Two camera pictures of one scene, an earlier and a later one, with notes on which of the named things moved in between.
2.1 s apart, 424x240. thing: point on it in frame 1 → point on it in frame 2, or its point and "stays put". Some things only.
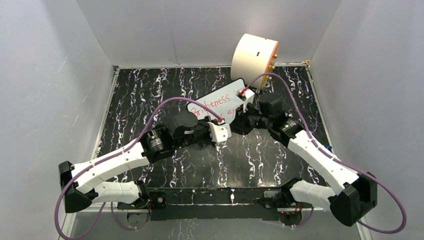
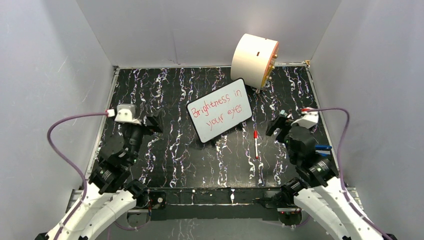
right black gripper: [239, 124] → [282, 122]
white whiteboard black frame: [223, 100] stays put
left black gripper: [204, 122] → [156, 120]
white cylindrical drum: [252, 56] stays put
